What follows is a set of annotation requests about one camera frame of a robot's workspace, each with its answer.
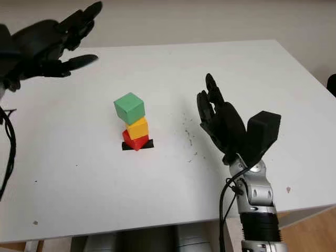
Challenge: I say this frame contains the black tape strip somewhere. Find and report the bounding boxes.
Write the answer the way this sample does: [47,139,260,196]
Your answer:
[122,139,154,152]

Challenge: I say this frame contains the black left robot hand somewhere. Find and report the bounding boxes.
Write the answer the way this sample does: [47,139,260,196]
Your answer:
[1,1,103,91]

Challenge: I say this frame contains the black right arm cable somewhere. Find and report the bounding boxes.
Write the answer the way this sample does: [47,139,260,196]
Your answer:
[218,170,244,252]

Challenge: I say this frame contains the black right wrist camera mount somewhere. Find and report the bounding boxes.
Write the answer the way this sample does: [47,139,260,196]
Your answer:
[245,110,282,169]

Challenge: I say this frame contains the yellow wooden block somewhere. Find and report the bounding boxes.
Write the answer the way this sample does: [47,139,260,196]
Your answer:
[125,117,150,140]

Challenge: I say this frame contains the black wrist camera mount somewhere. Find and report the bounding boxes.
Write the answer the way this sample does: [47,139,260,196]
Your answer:
[0,23,22,57]
[245,110,282,169]

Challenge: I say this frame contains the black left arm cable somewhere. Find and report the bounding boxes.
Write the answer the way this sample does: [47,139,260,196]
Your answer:
[0,107,17,202]

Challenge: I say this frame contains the dark chair part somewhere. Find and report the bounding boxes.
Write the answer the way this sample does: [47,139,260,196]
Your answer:
[327,75,336,98]

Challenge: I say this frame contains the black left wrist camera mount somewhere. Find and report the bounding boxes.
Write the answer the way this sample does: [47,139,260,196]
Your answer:
[0,23,22,57]

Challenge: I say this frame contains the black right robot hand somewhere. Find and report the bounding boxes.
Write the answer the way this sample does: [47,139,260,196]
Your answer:
[196,73,247,166]

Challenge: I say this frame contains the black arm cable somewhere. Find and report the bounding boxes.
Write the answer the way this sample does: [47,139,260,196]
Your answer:
[0,107,17,202]
[218,170,244,252]

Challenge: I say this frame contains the red wooden block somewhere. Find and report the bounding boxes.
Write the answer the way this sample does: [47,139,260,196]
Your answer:
[122,130,149,152]

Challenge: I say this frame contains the grey right robot thigh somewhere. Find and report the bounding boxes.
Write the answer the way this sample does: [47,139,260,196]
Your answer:
[175,222,211,252]

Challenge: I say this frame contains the green wooden block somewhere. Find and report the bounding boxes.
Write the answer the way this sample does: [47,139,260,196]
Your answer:
[113,92,146,124]

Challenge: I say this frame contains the grey left robot thigh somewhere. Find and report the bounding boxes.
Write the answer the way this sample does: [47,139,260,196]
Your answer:
[83,230,122,252]

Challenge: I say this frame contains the grey robot thigh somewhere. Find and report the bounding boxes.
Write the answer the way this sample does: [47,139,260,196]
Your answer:
[175,222,211,252]
[83,230,122,252]

